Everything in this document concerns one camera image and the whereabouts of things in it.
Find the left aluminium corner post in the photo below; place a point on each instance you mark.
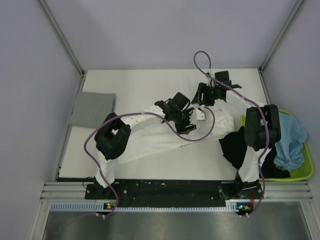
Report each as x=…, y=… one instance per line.
x=60, y=36

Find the grey slotted cable duct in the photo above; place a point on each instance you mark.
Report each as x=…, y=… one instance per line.
x=107, y=207

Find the folded grey t shirt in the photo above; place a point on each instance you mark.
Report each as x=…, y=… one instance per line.
x=91, y=109

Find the right aluminium corner post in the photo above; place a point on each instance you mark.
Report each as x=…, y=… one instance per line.
x=297, y=7

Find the green plastic basket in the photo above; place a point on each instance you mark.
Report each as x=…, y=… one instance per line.
x=302, y=173

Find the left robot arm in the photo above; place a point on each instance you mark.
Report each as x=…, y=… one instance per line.
x=112, y=139

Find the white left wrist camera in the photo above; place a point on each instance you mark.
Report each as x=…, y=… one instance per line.
x=199, y=114

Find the aluminium front frame rail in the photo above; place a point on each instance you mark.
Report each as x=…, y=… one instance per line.
x=274, y=191

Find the black t shirt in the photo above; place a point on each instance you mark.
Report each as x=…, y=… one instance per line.
x=234, y=149

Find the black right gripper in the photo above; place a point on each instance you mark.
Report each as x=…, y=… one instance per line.
x=203, y=89

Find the white daisy print t shirt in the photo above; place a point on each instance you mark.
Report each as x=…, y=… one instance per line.
x=160, y=138

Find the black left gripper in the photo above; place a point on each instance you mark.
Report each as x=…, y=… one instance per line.
x=182, y=129

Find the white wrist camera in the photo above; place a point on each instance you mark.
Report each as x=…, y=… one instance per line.
x=210, y=81
x=199, y=114

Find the light blue t shirt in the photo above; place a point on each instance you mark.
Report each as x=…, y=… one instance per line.
x=289, y=149

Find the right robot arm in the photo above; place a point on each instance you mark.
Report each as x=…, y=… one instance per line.
x=261, y=130

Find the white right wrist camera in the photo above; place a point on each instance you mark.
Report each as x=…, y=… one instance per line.
x=210, y=81

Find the aluminium corner post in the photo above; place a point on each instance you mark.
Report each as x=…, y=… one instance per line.
x=297, y=7
x=60, y=36

